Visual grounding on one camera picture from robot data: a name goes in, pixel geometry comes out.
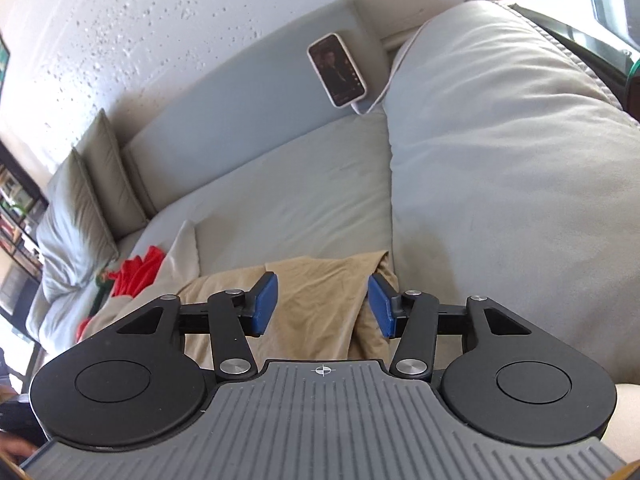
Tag black bookshelf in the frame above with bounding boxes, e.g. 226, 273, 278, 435
1, 144, 48, 320

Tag glass side table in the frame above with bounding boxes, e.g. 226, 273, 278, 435
511, 0, 639, 118

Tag rear grey throw pillow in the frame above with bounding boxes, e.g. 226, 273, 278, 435
75, 110, 148, 242

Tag red garment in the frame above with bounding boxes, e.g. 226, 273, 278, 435
75, 246, 166, 342

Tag front grey throw pillow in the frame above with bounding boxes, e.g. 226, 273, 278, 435
37, 150, 118, 304

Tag white charging cable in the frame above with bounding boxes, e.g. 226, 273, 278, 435
349, 0, 526, 116

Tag grey throw pillow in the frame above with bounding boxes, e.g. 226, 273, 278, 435
75, 110, 148, 242
37, 150, 118, 304

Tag framed wall picture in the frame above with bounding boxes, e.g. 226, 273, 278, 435
0, 37, 11, 92

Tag person's right hand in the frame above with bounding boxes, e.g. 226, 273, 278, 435
0, 431, 38, 464

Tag white smartphone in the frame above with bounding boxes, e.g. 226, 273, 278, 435
307, 32, 368, 108

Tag khaki cargo pants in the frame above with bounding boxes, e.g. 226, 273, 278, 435
178, 252, 398, 367

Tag beige sweatshirt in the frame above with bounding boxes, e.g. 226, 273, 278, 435
76, 221, 201, 342

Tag person's knee in beige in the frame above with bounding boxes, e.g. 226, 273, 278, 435
602, 384, 640, 463

